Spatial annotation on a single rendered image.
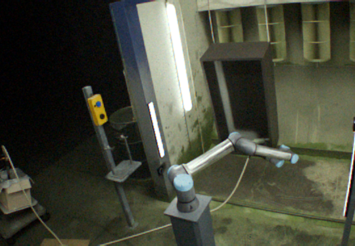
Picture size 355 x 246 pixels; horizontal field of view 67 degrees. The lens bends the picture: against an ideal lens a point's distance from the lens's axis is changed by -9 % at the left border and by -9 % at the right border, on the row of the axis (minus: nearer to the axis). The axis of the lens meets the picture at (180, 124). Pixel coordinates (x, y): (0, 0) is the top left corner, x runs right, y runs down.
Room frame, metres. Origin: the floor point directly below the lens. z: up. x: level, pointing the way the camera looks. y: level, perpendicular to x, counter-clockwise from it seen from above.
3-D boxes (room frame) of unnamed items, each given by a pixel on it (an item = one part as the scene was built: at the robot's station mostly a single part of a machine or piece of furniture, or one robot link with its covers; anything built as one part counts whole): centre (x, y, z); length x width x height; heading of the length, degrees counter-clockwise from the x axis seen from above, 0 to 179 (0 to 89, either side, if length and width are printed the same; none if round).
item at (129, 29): (2.85, 0.32, 1.14); 0.18 x 0.18 x 2.29; 57
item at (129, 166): (2.38, 0.61, 0.95); 0.26 x 0.15 x 0.32; 147
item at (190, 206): (1.89, 0.06, 0.69); 0.19 x 0.19 x 0.10
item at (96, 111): (2.43, 0.70, 1.42); 0.12 x 0.06 x 0.26; 147
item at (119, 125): (3.58, 0.62, 0.44); 0.59 x 0.58 x 0.89; 37
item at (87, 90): (2.46, 0.75, 0.82); 0.06 x 0.06 x 1.64; 57
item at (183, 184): (1.90, 0.07, 0.83); 0.17 x 0.15 x 0.18; 15
